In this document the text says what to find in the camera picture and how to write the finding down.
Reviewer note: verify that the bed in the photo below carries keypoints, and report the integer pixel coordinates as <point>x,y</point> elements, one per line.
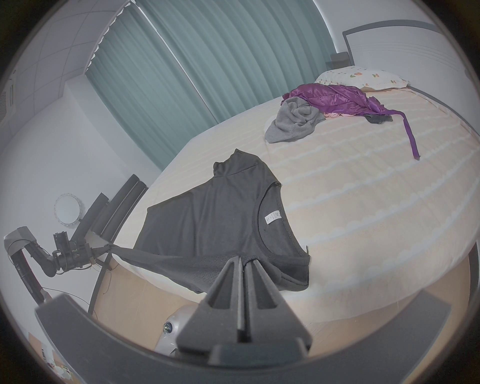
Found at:
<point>356,187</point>

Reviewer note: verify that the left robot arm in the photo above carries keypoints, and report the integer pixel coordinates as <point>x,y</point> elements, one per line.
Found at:
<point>26,262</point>

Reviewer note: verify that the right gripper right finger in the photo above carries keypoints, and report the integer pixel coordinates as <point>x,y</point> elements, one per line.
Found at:
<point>270,318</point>

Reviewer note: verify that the black T-shirt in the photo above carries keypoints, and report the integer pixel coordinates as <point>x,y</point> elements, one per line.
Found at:
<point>210,217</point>

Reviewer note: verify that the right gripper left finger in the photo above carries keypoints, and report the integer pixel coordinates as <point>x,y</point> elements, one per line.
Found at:
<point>217,318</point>

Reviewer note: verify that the dark grey small garment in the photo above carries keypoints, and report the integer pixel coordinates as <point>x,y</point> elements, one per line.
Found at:
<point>378,119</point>

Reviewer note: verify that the pink garment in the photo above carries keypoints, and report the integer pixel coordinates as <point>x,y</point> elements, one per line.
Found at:
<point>337,114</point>

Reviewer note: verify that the white printed pillow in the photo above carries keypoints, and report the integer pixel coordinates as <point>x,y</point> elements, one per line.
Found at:
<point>360,77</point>

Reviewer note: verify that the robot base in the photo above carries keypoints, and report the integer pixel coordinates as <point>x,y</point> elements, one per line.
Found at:
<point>176,330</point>

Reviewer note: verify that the purple satin garment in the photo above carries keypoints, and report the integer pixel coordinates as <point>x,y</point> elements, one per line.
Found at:
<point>330,97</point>

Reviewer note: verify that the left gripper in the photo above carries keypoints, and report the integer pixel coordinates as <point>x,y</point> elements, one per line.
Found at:
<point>98,251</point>

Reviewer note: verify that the blue-green curtain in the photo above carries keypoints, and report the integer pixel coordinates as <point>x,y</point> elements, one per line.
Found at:
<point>131,93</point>
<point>243,48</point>

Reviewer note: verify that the round white framed mirror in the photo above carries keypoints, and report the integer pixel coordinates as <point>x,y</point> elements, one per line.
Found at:
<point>67,209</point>

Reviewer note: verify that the grey knit garment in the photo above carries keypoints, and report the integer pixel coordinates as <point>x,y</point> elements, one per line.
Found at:
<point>292,120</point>

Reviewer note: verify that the grey bedside table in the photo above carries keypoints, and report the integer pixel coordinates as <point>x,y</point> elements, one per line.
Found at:
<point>339,60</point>

